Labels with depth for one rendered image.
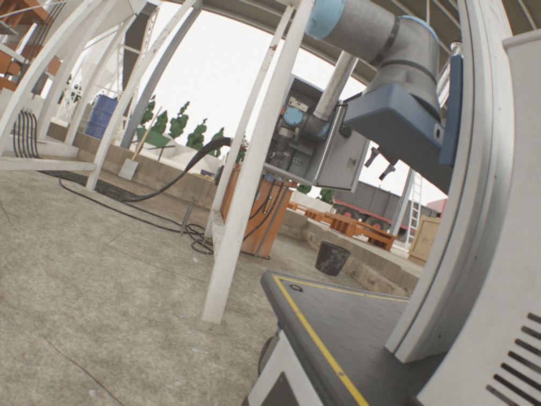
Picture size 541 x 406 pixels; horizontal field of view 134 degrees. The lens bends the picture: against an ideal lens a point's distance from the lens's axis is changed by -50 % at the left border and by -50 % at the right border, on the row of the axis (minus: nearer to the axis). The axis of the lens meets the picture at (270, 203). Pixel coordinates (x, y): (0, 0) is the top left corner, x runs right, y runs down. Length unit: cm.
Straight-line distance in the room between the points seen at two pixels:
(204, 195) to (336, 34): 323
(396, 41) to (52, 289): 113
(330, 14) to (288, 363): 65
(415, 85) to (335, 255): 189
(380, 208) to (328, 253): 760
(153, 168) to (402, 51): 347
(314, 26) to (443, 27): 555
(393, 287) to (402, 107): 183
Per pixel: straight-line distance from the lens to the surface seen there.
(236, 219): 78
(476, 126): 50
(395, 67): 53
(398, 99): 43
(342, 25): 54
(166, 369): 67
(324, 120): 121
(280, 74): 99
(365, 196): 965
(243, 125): 192
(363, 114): 47
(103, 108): 503
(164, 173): 361
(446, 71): 118
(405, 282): 208
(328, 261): 222
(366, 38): 54
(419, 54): 57
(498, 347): 28
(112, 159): 391
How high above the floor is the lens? 50
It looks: 2 degrees down
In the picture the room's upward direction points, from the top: 21 degrees clockwise
